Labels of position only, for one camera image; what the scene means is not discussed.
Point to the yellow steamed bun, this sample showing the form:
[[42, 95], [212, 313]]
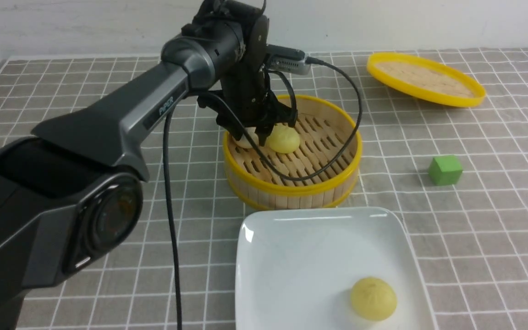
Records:
[[373, 299], [283, 139]]

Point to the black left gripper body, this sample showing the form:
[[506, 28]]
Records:
[[245, 96]]

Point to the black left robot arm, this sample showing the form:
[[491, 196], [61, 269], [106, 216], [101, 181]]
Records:
[[72, 191]]

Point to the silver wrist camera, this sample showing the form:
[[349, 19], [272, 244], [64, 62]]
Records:
[[287, 60]]

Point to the yellow steamed bun on plate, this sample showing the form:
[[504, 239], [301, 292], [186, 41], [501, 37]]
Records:
[[373, 299]]

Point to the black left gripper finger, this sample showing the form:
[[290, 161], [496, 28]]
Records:
[[234, 128], [265, 129]]

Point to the bamboo steamer basket yellow rim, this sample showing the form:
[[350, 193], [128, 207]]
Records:
[[323, 129]]

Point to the white square plate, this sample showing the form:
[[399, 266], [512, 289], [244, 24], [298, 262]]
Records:
[[295, 269]]

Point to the white steamed bun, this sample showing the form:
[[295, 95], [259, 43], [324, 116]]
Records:
[[243, 142]]

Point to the green cube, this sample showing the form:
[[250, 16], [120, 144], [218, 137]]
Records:
[[445, 170]]

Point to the yellow bamboo steamer lid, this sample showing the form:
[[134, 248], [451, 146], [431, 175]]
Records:
[[426, 79]]

